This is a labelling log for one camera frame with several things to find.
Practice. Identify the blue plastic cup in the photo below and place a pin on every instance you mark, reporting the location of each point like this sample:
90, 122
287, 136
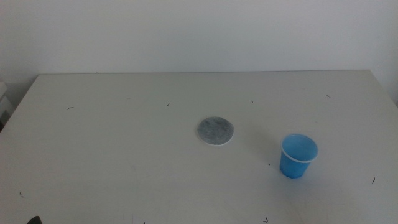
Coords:
295, 161

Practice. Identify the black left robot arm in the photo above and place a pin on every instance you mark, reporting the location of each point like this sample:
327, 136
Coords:
35, 220

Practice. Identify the round gray cup mat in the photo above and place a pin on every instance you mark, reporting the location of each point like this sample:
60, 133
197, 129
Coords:
215, 131

